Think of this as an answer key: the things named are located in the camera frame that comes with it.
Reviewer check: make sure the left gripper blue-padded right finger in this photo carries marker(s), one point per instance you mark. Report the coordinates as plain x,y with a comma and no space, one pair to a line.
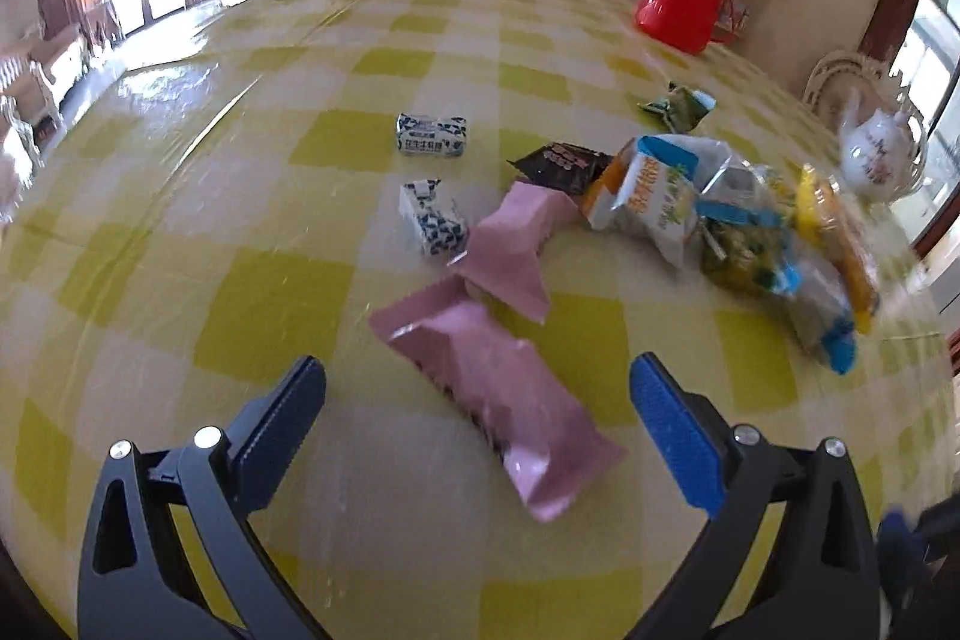
820,579

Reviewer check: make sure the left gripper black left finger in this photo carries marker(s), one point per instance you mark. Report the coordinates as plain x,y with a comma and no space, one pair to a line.
136,581

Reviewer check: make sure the blue white candy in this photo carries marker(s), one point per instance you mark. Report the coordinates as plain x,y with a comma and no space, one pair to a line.
435,136
436,221

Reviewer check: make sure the green snack packet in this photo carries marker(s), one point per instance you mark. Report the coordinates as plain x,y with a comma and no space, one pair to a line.
681,108

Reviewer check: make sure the pink snack packet, near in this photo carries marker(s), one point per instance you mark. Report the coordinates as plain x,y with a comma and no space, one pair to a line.
545,438

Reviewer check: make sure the pink snack packet, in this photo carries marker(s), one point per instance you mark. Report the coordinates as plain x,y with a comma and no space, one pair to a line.
545,438
502,251

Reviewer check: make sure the yellow orange snack bag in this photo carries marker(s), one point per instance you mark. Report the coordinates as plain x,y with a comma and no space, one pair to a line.
823,220

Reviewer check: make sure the orange white snack bag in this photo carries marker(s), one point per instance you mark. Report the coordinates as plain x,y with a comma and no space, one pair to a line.
651,188

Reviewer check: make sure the pink snack packet, far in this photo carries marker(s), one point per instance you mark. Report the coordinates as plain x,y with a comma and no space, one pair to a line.
502,251

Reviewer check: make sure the white floral teapot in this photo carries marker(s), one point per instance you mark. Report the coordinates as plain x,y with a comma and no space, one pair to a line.
882,157

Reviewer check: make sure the black snack packet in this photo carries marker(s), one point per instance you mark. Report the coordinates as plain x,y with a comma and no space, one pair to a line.
563,166

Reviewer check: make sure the yellow checkered tablecloth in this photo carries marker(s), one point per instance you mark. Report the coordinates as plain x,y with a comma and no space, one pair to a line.
333,178

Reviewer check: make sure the white ornate chair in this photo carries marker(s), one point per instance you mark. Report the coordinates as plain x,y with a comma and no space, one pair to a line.
845,80

